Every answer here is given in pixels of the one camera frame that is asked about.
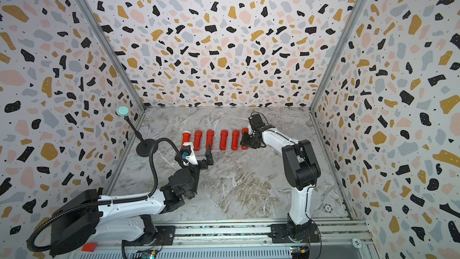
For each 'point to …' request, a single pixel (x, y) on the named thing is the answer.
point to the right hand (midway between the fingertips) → (246, 142)
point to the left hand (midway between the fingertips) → (203, 145)
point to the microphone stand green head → (143, 147)
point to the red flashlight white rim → (186, 136)
